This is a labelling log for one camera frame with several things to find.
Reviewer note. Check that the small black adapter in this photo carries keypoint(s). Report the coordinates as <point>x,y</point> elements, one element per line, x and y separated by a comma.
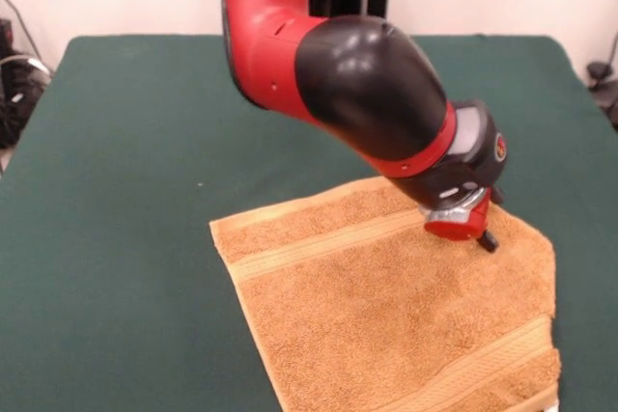
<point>598,72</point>

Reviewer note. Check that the orange terry towel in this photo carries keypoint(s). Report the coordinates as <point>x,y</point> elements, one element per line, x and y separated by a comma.
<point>386,310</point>

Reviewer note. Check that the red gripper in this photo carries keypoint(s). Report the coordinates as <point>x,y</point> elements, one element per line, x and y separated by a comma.
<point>456,229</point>

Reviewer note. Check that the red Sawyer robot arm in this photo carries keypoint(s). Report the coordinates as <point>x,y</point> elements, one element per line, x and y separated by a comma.
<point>362,84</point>

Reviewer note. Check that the dark green table cloth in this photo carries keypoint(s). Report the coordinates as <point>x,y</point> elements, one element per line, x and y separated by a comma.
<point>120,238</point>

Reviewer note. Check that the black device with red light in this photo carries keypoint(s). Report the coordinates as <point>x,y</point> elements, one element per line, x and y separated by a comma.
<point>5,35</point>

